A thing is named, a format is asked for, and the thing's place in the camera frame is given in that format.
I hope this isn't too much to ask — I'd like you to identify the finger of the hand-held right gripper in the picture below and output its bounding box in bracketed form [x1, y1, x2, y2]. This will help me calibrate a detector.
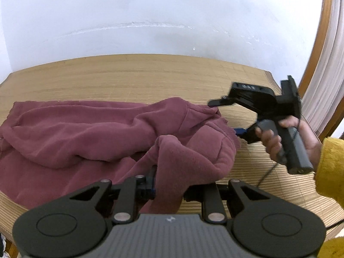
[234, 122, 262, 144]
[209, 96, 235, 107]

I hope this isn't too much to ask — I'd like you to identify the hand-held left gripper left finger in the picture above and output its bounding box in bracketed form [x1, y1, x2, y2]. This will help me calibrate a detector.
[68, 165, 159, 224]

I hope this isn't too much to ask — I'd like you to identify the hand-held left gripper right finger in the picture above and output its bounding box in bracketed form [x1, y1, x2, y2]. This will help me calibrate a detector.
[184, 180, 272, 223]

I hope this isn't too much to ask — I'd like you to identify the maroon hoodie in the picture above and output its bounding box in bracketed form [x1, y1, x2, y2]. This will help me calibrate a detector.
[0, 97, 241, 214]

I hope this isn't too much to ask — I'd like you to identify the person's right forearm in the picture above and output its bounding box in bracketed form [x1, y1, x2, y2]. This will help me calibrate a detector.
[314, 137, 344, 205]

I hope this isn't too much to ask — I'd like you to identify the person's right hand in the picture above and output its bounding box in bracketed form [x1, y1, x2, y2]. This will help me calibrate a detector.
[255, 116, 322, 165]

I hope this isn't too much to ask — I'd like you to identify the white curtain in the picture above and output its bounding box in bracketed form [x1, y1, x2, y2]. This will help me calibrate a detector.
[302, 0, 344, 133]

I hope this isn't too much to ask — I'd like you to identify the person's yellow sweater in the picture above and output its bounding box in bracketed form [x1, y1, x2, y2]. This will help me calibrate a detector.
[317, 236, 344, 258]

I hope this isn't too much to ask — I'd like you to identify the black cable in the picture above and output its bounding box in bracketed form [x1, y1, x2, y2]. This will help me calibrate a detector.
[256, 161, 280, 187]

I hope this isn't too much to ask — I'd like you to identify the wooden door frame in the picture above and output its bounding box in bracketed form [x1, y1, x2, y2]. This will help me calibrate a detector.
[298, 0, 343, 141]

